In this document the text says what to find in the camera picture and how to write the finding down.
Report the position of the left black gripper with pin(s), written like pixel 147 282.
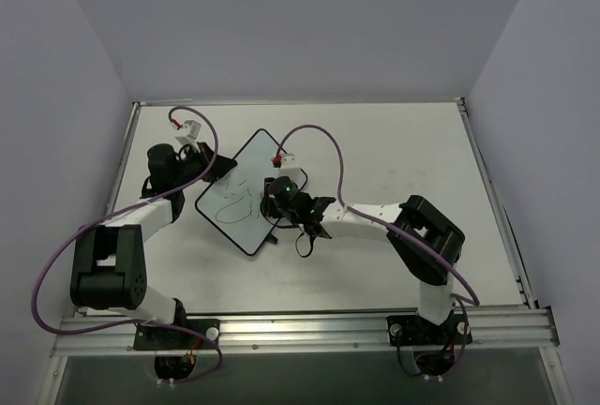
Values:
pixel 206 161

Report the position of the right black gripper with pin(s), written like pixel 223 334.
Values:
pixel 270 196

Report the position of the black framed whiteboard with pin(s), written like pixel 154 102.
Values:
pixel 232 204

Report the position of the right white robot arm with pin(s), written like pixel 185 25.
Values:
pixel 428 242

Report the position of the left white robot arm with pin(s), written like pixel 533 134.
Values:
pixel 109 268

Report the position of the whiteboard metal stand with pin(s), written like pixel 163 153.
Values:
pixel 270 238

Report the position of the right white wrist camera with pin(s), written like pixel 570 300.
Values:
pixel 286 165

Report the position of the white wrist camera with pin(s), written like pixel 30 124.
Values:
pixel 286 165
pixel 187 133

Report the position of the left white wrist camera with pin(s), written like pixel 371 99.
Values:
pixel 187 133

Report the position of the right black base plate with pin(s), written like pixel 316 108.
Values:
pixel 411 330

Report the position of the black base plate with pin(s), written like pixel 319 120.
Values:
pixel 153 338
pixel 411 330

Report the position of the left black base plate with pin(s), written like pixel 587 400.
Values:
pixel 153 338

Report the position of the aluminium mounting rail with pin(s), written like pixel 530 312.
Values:
pixel 492 328

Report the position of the right side aluminium rail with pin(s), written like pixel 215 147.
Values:
pixel 503 223

